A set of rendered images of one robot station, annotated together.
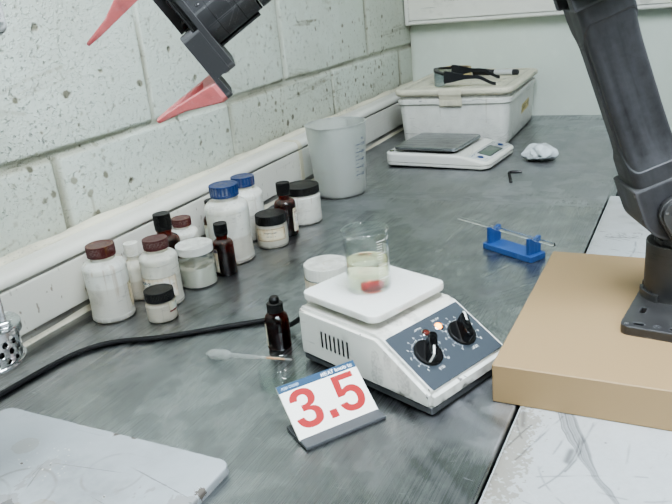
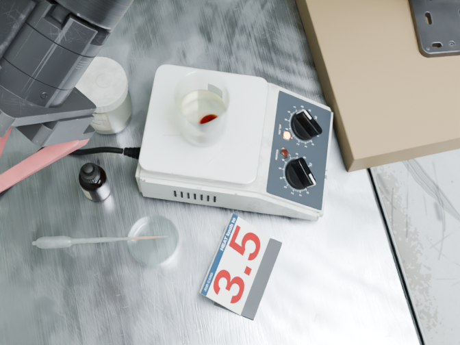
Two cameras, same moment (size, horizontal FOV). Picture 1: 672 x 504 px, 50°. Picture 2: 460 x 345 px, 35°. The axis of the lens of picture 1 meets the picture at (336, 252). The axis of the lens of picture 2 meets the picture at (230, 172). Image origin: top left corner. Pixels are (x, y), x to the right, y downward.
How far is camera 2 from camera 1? 0.66 m
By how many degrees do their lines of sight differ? 57
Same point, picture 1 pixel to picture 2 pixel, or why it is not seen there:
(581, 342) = (401, 87)
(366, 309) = (235, 172)
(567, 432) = (422, 183)
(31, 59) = not seen: outside the picture
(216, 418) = (138, 328)
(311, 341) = (157, 193)
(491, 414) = (356, 191)
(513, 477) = (417, 257)
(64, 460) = not seen: outside the picture
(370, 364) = (246, 205)
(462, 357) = (317, 154)
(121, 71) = not seen: outside the picture
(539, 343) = (370, 105)
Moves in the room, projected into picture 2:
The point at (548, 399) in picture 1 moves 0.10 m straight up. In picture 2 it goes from (396, 159) to (421, 123)
